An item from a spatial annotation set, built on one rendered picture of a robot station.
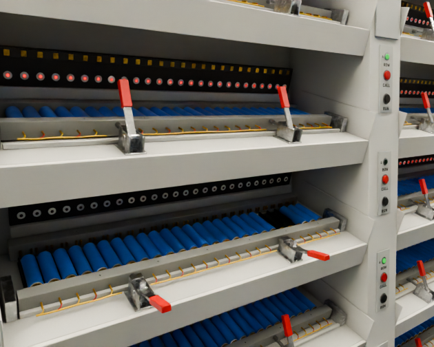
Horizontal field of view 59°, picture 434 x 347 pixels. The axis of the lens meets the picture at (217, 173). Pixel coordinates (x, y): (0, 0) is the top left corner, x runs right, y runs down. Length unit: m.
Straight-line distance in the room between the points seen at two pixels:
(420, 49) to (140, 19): 0.61
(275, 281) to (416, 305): 0.47
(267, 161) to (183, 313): 0.25
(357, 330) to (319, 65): 0.54
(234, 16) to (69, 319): 0.44
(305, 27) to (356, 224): 0.38
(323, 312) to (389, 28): 0.56
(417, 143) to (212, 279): 0.53
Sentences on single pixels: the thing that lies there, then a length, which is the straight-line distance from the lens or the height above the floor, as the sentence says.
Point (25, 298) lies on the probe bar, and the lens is 0.51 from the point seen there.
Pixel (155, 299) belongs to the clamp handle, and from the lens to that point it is 0.47.
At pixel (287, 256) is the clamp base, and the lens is 0.65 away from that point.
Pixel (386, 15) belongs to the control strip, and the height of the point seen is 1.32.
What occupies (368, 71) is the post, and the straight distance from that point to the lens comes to 0.76.
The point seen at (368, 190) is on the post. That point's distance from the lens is 0.76.
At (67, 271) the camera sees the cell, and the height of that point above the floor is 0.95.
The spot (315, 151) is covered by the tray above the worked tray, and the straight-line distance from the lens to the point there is 0.65.
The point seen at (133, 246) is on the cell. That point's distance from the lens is 0.59.
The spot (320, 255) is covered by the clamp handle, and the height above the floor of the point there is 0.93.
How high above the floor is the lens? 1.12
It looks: 7 degrees down
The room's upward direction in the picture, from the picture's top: 2 degrees counter-clockwise
